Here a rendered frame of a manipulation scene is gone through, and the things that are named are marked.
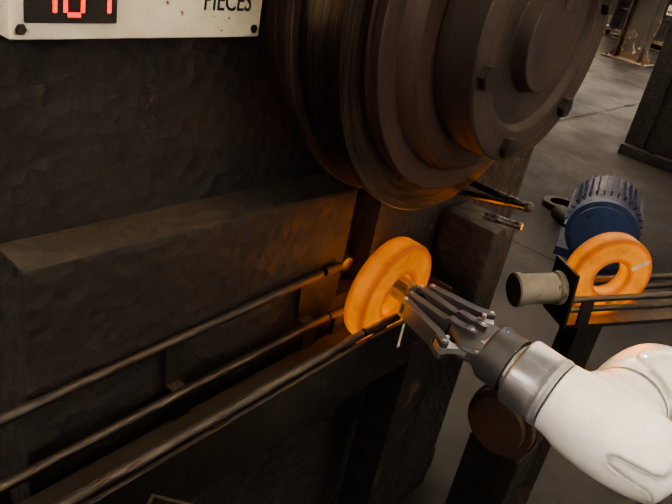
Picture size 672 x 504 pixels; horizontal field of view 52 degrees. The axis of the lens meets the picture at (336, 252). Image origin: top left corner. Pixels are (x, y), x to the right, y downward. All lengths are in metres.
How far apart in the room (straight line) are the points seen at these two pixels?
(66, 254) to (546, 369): 0.53
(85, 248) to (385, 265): 0.39
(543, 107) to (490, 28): 0.21
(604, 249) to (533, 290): 0.14
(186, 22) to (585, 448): 0.60
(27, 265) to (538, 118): 0.57
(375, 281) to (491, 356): 0.17
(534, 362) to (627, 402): 0.11
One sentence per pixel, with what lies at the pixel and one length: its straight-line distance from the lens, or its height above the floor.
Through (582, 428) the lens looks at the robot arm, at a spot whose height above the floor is 0.75.
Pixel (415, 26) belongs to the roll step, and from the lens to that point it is 0.68.
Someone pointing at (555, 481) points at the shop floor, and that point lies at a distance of 1.94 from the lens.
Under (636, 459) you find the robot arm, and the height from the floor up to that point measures 0.74.
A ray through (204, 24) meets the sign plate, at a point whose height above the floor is 1.07.
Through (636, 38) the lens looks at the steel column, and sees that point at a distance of 9.77.
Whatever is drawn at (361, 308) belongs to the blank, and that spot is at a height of 0.74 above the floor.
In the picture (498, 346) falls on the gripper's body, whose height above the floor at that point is 0.77.
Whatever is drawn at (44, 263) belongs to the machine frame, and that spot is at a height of 0.87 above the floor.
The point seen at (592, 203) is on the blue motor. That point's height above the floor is 0.30.
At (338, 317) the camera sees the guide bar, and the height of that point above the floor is 0.69.
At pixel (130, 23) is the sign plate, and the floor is 1.07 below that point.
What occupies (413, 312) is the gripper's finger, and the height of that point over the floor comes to 0.76.
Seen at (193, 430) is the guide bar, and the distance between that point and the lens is 0.76.
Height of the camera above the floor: 1.21
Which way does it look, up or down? 27 degrees down
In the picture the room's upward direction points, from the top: 12 degrees clockwise
